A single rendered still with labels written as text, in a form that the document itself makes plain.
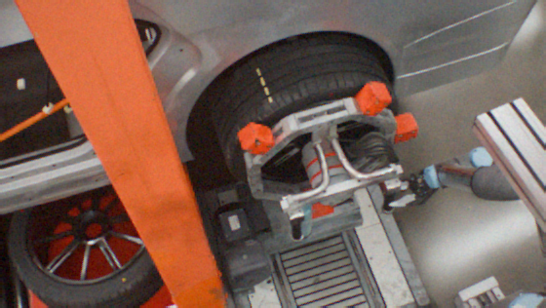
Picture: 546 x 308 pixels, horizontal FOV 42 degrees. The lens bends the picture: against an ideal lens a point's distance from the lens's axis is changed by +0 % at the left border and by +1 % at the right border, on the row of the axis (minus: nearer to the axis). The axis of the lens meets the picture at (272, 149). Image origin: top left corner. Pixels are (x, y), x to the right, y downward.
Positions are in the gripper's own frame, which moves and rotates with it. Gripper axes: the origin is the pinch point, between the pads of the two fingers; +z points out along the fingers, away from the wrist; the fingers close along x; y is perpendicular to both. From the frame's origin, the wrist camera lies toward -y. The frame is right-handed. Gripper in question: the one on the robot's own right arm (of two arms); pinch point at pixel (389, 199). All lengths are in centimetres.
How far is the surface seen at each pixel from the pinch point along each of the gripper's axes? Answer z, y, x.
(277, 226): 33, -60, -30
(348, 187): 15.1, 15.0, -2.5
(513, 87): -109, -83, -69
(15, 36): 111, 1, -122
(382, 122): -4.9, 17.2, -20.3
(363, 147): 5.9, 19.4, -12.5
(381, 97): -3.4, 32.2, -20.9
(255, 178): 41.2, 3.6, -22.5
